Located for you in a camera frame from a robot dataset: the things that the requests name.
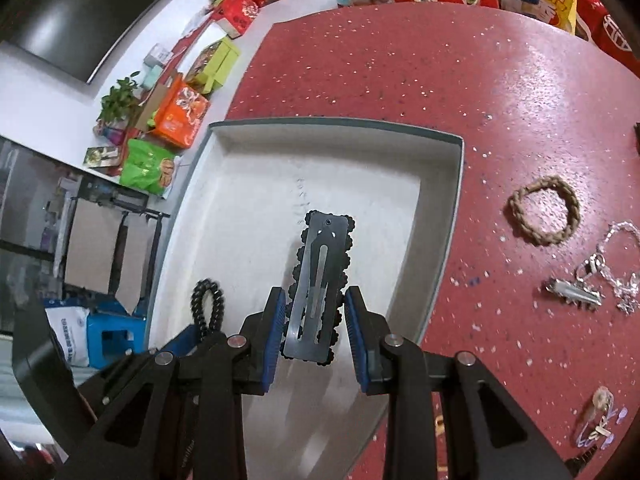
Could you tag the potted green plant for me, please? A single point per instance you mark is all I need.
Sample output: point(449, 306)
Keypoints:
point(120, 101)

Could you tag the orange gift box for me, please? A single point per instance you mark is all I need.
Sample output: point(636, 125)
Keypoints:
point(180, 115)

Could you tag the black metal rack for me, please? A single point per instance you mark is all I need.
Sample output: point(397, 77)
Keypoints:
point(107, 247)

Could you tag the black television screen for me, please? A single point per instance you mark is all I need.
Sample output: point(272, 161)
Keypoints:
point(75, 36)

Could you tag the grey white jewelry tray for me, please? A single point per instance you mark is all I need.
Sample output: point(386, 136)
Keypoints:
point(239, 219)

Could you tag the black scalloped snap hair clip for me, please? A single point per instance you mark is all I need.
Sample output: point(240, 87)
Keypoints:
point(316, 295)

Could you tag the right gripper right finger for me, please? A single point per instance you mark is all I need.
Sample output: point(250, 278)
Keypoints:
point(366, 333)

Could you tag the lime green box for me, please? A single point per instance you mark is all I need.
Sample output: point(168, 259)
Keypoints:
point(211, 69)

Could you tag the blue plastic stool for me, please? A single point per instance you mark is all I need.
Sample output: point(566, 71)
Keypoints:
point(112, 336)

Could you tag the red patterned bedding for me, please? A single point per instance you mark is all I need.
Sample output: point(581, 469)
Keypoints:
point(595, 24)

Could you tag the green snack bag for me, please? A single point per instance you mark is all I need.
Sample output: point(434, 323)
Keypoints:
point(148, 167)

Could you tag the silver star hair clip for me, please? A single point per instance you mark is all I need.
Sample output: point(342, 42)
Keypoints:
point(577, 293)

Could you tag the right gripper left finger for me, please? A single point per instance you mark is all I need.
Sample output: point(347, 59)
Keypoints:
point(256, 364)

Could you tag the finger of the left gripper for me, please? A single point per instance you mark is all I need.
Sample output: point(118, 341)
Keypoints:
point(184, 343)

